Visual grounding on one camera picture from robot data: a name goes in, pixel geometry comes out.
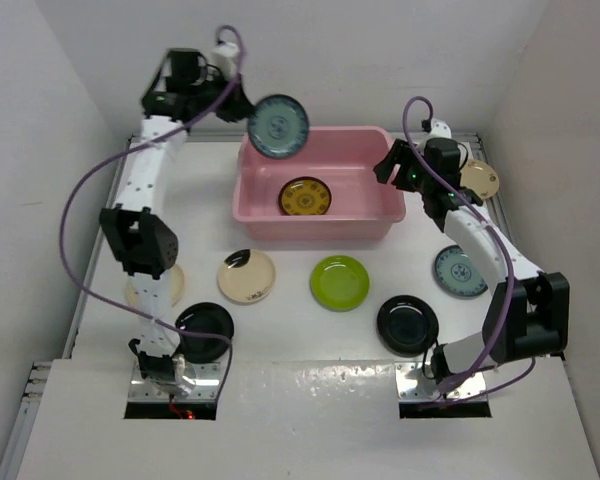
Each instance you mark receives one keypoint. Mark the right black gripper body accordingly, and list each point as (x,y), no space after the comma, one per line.
(410,176)

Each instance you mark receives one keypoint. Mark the blue patterned plate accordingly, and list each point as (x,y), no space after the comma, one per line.
(455,274)
(279,127)

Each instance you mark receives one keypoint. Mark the yellow patterned plate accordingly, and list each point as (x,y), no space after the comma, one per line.
(304,196)

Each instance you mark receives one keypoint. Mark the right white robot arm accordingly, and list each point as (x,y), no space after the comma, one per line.
(529,311)

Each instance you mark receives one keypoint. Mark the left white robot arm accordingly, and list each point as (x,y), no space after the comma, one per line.
(187,86)

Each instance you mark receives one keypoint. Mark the pink plastic bin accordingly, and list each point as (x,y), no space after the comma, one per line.
(343,158)

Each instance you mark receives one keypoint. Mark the cream floral plate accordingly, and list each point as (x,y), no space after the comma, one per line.
(481,178)

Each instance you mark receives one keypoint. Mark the green plate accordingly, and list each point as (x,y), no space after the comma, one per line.
(339,283)

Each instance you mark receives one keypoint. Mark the black plate right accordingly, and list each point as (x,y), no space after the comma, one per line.
(407,326)

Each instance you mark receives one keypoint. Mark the cream plate with black brushstroke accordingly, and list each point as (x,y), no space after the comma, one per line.
(246,276)

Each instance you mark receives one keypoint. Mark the cream plate far left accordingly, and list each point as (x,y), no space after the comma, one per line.
(178,286)

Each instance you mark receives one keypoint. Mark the black plate left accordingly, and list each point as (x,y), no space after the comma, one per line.
(204,318)

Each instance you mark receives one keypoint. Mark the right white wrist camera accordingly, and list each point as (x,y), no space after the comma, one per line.
(435,128)

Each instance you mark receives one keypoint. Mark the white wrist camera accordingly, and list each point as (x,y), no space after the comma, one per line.
(225,57)
(435,128)

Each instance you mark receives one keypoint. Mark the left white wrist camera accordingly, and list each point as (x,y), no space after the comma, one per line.
(225,57)

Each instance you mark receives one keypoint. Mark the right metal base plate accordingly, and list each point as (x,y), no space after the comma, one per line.
(415,384)

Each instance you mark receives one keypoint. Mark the metal base plate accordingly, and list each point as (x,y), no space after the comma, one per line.
(415,384)
(195,383)

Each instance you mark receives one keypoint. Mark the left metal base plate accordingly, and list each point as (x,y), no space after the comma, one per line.
(195,383)

